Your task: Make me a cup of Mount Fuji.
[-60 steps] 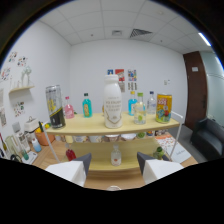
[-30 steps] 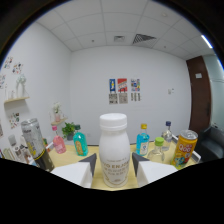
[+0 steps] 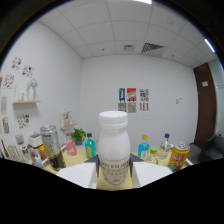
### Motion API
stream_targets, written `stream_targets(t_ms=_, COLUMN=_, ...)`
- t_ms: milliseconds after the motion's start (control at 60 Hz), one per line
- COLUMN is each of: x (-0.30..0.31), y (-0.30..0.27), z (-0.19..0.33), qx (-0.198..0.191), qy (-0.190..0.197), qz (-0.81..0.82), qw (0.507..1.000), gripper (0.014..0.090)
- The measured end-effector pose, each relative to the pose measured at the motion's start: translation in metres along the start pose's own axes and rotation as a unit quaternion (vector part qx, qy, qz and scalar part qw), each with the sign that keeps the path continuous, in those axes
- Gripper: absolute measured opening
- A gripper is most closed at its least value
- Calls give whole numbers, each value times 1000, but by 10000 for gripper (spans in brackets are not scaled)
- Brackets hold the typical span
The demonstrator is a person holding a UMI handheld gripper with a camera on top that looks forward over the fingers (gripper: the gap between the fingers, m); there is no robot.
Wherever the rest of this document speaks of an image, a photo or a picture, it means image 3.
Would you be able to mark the wooden wall shelf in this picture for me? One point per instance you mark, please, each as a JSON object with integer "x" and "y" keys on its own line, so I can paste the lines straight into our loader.
{"x": 26, "y": 102}

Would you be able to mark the black armchair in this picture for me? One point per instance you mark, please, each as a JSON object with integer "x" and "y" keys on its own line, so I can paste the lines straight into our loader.
{"x": 213, "y": 150}

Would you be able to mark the small flower vase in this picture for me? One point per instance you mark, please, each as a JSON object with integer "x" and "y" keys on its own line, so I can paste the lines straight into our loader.
{"x": 67, "y": 116}

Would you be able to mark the large white milk bottle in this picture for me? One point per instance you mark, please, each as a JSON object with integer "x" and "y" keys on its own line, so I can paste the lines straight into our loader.
{"x": 114, "y": 146}

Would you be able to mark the green potted plant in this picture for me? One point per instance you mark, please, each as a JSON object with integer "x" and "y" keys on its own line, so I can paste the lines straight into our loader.
{"x": 78, "y": 135}

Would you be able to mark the white vase decoration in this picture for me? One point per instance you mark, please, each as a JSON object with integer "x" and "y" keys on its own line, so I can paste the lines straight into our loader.
{"x": 32, "y": 90}

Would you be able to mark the tall silver black can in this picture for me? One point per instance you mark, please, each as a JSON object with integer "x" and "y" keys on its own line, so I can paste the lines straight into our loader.
{"x": 53, "y": 146}

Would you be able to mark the blue wall poster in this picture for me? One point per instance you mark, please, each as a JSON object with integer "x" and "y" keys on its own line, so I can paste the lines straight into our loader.
{"x": 122, "y": 95}

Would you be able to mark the clear bottle green cap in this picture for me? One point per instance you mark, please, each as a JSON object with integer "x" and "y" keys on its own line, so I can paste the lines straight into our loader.
{"x": 152, "y": 157}

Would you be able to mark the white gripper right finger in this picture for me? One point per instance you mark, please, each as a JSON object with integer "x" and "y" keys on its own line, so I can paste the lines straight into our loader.
{"x": 150, "y": 171}

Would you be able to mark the brown door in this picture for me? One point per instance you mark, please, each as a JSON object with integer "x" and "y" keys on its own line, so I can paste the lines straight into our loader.
{"x": 206, "y": 103}

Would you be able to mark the teal liquid bottle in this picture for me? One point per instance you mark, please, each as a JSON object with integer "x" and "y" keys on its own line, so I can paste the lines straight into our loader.
{"x": 90, "y": 148}

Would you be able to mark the red wall poster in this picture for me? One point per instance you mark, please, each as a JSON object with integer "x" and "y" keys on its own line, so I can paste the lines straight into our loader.
{"x": 131, "y": 95}

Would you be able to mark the clear bottle blue cap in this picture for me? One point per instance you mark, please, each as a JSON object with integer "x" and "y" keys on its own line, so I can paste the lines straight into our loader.
{"x": 165, "y": 148}

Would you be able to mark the multicolour wall poster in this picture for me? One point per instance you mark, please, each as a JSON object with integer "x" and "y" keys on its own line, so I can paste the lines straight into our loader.
{"x": 144, "y": 95}

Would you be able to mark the small pink bottle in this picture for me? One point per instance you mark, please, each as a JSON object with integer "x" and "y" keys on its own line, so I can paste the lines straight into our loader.
{"x": 71, "y": 146}

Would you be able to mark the blue liquid bottle yellow cap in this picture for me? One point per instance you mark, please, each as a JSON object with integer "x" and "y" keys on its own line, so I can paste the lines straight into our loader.
{"x": 143, "y": 150}

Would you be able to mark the white countertop appliance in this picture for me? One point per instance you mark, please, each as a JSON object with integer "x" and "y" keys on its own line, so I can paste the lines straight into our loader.
{"x": 35, "y": 140}

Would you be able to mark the ceiling air vent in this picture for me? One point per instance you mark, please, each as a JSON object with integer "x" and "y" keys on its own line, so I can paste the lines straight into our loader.
{"x": 152, "y": 47}

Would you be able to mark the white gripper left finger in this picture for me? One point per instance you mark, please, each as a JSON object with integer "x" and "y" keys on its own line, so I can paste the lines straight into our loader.
{"x": 78, "y": 173}

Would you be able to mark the yellow printed can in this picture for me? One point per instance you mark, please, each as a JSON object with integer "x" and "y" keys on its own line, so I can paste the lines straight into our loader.
{"x": 178, "y": 156}

